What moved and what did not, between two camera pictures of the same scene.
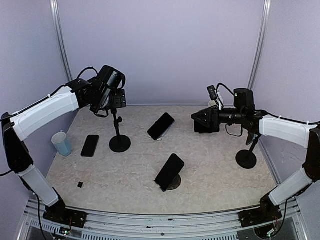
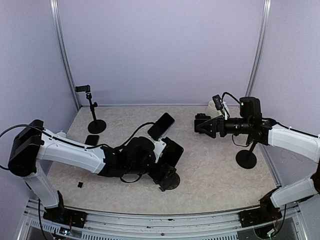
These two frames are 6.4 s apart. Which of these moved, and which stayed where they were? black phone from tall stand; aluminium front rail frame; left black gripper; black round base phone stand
Moved: left black gripper
Stayed: aluminium front rail frame; black round base phone stand; black phone from tall stand
